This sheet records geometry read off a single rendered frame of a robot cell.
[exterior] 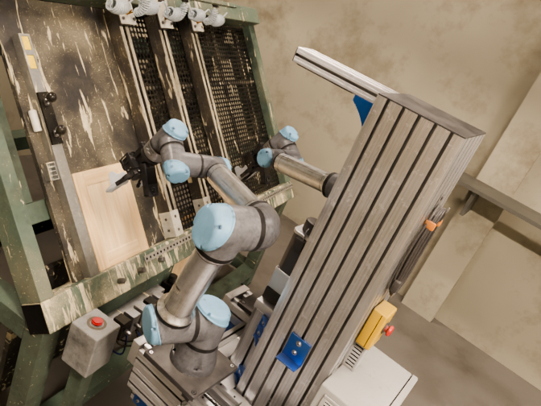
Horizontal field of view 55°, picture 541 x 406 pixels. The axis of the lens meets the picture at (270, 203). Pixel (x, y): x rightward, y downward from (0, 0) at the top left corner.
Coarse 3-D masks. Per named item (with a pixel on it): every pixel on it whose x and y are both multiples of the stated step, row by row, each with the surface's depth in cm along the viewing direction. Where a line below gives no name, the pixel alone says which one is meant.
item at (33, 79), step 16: (16, 48) 194; (32, 48) 196; (32, 80) 194; (32, 96) 196; (48, 144) 198; (48, 160) 200; (64, 160) 202; (64, 176) 201; (64, 192) 200; (64, 208) 202; (80, 208) 205; (80, 224) 204; (80, 240) 203; (80, 256) 205; (96, 272) 207
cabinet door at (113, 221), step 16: (80, 176) 210; (96, 176) 217; (80, 192) 209; (96, 192) 217; (128, 192) 233; (96, 208) 215; (112, 208) 223; (128, 208) 231; (96, 224) 214; (112, 224) 222; (128, 224) 230; (96, 240) 212; (112, 240) 220; (128, 240) 229; (144, 240) 237; (96, 256) 211; (112, 256) 219; (128, 256) 227
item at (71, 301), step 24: (264, 192) 346; (288, 192) 369; (168, 240) 248; (120, 264) 218; (144, 264) 231; (168, 264) 245; (72, 288) 195; (96, 288) 205; (120, 288) 216; (24, 312) 187; (48, 312) 185; (72, 312) 194
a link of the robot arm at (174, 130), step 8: (176, 120) 162; (160, 128) 163; (168, 128) 159; (176, 128) 160; (184, 128) 162; (160, 136) 161; (168, 136) 160; (176, 136) 159; (184, 136) 161; (152, 144) 164; (160, 144) 160
